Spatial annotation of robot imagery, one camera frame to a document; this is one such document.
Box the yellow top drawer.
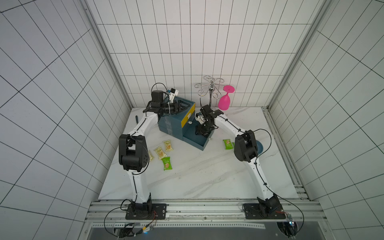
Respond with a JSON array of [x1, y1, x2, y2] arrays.
[[181, 104, 196, 128]]

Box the blue ceramic bowl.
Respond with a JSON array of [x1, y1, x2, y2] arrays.
[[256, 141, 264, 155]]

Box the chrome glass holder stand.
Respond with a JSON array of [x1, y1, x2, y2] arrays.
[[195, 76, 225, 107]]

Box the green cookie packet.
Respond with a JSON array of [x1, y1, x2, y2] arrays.
[[162, 157, 173, 171], [223, 139, 234, 150]]

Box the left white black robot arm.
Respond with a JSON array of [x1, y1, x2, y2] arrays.
[[119, 100, 191, 220]]

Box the yellow cookie packet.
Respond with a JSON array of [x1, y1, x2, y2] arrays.
[[155, 147, 167, 160], [148, 150, 154, 161], [163, 140, 174, 152]]

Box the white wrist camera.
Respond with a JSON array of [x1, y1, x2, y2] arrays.
[[168, 88, 179, 103], [195, 105, 212, 125]]

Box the teal drawer cabinet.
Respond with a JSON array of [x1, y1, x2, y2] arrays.
[[158, 97, 196, 140]]

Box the pink plastic wine glass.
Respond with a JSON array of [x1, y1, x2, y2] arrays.
[[218, 85, 235, 111]]

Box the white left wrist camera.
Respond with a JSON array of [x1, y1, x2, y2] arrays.
[[168, 88, 179, 103]]

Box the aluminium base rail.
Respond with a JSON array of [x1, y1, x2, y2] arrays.
[[85, 199, 327, 228]]

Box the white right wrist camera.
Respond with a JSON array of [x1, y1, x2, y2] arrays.
[[195, 105, 212, 125]]

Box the teal bottom drawer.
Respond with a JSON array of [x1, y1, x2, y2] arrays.
[[183, 131, 214, 151]]

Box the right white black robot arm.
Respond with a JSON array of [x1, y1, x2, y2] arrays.
[[195, 105, 281, 219]]

